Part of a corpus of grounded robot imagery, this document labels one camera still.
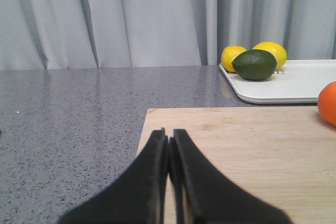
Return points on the white rectangular tray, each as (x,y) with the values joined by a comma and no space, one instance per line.
(298,81)

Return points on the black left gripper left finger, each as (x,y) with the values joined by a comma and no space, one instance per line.
(137,196)

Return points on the yellow lemon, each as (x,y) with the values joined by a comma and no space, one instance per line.
(278,51)
(229,54)

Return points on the yellow lemon left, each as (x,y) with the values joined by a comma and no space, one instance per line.
(229,54)

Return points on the wooden cutting board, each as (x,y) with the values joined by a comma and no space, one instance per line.
(284,155)

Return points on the green lime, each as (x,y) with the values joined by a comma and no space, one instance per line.
(255,64)

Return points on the orange fruit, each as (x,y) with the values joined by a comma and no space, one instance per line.
(326,103)

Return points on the yellow lemon right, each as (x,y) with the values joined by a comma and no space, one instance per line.
(278,51)

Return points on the grey curtain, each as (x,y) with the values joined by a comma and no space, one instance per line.
(61,34)

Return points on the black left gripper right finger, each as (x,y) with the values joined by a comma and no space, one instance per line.
(204,195)

